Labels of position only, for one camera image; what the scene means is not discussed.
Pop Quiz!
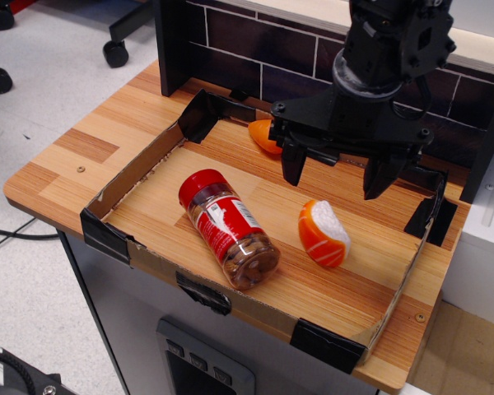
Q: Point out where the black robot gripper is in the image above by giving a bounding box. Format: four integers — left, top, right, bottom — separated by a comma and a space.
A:
270, 53, 434, 200

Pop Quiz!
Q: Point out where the red-lidded spice bottle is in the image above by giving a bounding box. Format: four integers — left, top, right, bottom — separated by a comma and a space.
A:
179, 169, 281, 290

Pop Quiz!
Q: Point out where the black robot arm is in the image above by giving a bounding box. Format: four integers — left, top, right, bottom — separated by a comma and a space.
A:
269, 1, 456, 200

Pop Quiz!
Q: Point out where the cardboard fence with black tape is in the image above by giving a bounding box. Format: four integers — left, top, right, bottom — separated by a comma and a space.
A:
81, 91, 458, 372

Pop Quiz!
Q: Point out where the salmon sushi toy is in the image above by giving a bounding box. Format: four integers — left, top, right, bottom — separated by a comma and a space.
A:
298, 200, 351, 267

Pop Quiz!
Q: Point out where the orange plastic carrot toy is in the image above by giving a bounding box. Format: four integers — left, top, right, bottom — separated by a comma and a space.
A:
248, 119, 282, 155

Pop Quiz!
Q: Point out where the dark brick backsplash panel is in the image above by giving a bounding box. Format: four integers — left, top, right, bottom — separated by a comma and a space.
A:
153, 0, 494, 204

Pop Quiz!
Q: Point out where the white side cabinet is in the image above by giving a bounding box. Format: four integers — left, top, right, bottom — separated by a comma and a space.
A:
442, 156, 494, 323

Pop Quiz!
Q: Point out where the black chair caster wheel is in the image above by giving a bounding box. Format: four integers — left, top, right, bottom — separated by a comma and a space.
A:
102, 40, 129, 68

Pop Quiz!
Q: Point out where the grey control panel with buttons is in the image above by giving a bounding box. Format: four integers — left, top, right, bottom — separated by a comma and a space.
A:
156, 319, 256, 395

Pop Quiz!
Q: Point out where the black caster wheel top-left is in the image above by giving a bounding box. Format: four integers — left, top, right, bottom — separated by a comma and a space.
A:
0, 8, 15, 30

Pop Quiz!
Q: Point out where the black floor cable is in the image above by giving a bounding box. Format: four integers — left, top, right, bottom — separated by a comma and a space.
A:
0, 216, 60, 254

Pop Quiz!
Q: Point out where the black metal bracket bottom-left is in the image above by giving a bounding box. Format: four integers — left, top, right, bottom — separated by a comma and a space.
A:
0, 347, 76, 395

